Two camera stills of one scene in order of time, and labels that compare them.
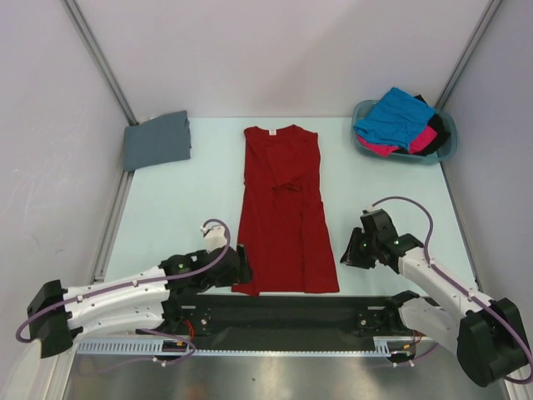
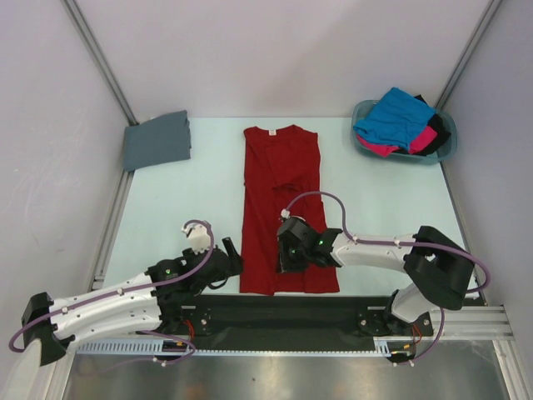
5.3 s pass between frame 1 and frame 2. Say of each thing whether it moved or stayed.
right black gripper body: moved
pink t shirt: stayed
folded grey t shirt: stayed
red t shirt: stayed
